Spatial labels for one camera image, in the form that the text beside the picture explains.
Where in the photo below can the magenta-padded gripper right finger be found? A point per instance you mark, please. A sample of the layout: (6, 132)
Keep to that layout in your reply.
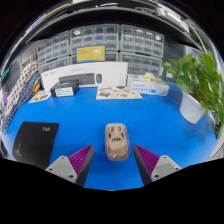
(153, 165)

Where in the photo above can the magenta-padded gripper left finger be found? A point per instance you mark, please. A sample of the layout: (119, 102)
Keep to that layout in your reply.
(74, 165)

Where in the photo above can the pink translucent computer mouse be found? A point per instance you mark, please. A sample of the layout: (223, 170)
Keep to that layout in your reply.
(117, 141)

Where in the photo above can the black mouse pad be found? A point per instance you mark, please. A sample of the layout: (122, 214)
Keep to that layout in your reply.
(35, 141)

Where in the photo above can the small black box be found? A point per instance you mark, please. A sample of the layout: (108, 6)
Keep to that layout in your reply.
(64, 89)

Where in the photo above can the sticker sheet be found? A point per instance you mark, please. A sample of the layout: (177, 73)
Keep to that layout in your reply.
(40, 96)
(116, 93)

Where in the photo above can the white and blue tissue box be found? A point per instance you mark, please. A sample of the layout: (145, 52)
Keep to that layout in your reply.
(146, 87)

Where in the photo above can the green plant in white pot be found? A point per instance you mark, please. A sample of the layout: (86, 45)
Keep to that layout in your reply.
(196, 83)

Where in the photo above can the white keyboard packaging box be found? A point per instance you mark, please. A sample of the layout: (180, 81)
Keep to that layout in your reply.
(110, 70)

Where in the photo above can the yellow card box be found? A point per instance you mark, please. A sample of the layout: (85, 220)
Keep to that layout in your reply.
(90, 54)

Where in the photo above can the black overhead shelf unit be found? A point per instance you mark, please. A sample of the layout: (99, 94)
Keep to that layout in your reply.
(110, 16)

